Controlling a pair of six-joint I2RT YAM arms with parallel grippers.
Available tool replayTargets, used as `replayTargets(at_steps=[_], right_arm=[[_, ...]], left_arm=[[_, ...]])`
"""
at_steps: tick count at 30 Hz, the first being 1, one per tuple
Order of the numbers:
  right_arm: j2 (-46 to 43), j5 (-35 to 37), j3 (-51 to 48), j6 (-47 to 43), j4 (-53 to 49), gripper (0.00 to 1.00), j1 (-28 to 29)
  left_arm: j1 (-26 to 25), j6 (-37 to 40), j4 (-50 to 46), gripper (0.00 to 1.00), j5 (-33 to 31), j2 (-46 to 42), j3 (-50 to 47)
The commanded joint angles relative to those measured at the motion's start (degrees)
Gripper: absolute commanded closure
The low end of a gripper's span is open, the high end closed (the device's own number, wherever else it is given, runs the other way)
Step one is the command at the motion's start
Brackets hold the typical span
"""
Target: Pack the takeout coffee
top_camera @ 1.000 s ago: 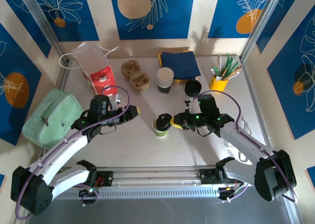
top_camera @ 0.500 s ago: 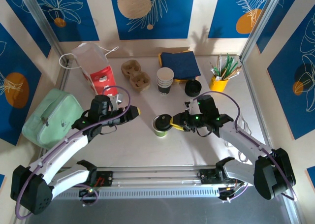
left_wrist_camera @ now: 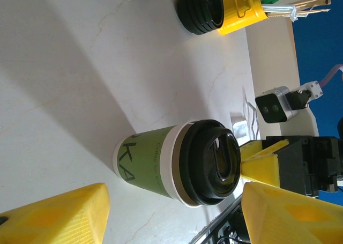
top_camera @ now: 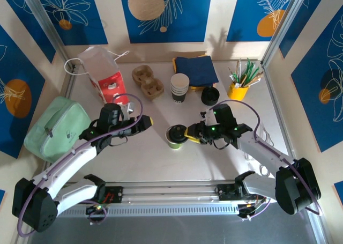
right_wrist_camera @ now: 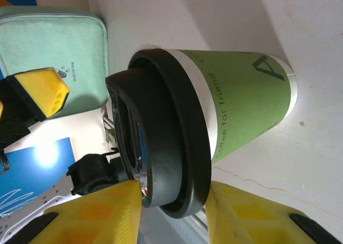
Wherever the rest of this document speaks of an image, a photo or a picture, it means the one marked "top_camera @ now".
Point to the black plastic cup lid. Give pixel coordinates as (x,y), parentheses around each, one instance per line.
(175,132)

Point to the green paper cup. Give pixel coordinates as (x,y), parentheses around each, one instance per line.
(175,146)

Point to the red white paper bag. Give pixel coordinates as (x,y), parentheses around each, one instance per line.
(107,84)

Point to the brown pulp cup carrier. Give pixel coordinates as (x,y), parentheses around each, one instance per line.
(152,88)

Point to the blue paper napkin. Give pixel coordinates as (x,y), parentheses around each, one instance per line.
(197,69)

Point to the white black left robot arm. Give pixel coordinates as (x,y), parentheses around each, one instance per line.
(67,163)

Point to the stacked black cup lids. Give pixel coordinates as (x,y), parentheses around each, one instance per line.
(210,96)

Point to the yellow stirrer holder cup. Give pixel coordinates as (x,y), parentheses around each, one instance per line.
(238,92)

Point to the black printed paper cup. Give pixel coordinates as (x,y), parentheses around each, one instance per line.
(179,99)

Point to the stacked blue paper napkins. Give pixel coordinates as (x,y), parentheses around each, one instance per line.
(216,81)

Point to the white inside paper cup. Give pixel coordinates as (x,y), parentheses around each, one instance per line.
(180,81)
(179,91)
(179,94)

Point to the dark blue napkins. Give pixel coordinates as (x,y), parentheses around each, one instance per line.
(195,89)

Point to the thin wooden stirrer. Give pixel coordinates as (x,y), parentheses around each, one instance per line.
(231,76)

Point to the white wrapped stirrer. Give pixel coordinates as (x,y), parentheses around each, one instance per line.
(237,70)

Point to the beige wooden stirrer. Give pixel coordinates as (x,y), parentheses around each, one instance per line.
(257,77)

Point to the green plastic stirrer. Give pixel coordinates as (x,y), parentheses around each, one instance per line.
(248,64)
(250,70)
(254,73)

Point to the mint green zip pouch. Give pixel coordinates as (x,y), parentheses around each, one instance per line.
(53,126)

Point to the black controller board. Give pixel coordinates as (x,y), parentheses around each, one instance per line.
(249,210)
(97,210)

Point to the grey metal panel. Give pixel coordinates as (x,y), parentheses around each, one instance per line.
(174,230)

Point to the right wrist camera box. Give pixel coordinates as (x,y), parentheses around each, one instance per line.
(208,116)

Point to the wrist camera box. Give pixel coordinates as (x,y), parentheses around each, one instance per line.
(128,108)
(208,116)

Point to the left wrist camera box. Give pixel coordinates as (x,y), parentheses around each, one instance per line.
(128,108)

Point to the aluminium cross rail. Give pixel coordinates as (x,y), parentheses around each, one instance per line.
(174,190)

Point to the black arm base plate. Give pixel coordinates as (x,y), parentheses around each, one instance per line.
(225,191)
(115,194)

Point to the aluminium upright post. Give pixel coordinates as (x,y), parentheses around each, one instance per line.
(284,21)
(45,21)

